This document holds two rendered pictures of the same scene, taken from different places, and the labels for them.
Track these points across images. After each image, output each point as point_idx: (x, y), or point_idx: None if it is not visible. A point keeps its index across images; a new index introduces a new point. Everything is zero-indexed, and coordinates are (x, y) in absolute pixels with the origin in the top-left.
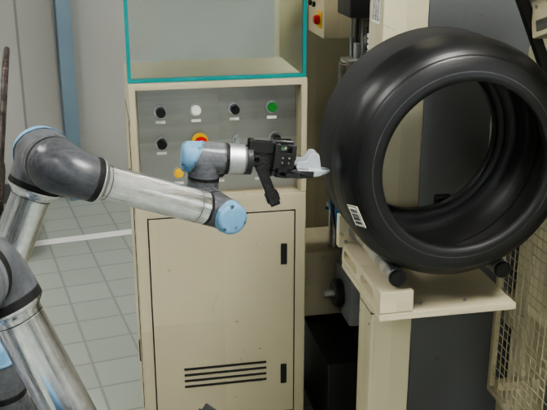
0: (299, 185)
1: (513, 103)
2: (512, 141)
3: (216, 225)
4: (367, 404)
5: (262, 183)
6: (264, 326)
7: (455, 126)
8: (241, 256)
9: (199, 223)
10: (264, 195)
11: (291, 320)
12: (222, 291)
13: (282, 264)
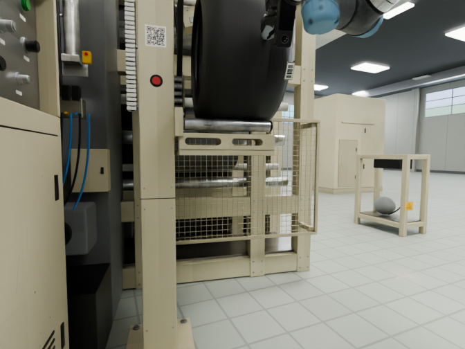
0: (54, 109)
1: (198, 56)
2: (197, 78)
3: (380, 20)
4: (174, 276)
5: (294, 19)
6: (50, 285)
7: (110, 85)
8: (33, 194)
9: (387, 10)
10: (287, 34)
11: (62, 266)
12: (23, 252)
13: (56, 201)
